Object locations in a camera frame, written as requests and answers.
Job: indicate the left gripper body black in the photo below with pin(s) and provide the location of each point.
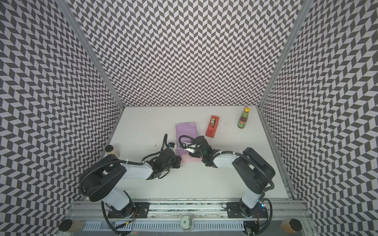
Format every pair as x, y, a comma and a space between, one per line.
175, 163

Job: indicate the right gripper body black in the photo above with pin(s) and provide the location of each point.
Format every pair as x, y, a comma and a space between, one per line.
196, 148

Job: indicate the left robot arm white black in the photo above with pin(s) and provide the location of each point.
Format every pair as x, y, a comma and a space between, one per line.
98, 183

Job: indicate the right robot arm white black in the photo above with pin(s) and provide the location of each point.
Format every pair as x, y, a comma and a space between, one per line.
256, 173

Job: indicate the red tape dispenser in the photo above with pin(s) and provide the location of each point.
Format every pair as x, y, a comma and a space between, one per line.
212, 126

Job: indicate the green sauce bottle yellow cap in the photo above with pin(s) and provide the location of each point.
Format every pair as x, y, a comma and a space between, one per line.
244, 117

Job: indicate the small jar black lid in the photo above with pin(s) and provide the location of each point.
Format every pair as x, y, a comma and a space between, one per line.
110, 149

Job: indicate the round white button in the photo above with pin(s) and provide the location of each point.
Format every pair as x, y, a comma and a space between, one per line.
187, 223

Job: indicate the right corner jar black lid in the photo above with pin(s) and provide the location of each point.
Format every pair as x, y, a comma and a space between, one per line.
291, 226

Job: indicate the corner jar black lid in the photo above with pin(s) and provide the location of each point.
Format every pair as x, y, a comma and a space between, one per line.
71, 226
291, 226

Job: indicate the left corner jar black lid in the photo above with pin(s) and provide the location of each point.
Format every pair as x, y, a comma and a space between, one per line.
71, 226

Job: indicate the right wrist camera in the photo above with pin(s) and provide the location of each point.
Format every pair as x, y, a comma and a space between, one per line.
191, 148

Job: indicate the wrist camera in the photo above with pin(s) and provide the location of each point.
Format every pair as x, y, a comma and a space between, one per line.
170, 145
191, 148

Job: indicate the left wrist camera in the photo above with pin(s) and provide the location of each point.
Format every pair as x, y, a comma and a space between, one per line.
170, 145

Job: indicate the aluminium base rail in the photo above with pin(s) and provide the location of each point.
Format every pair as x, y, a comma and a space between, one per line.
216, 209

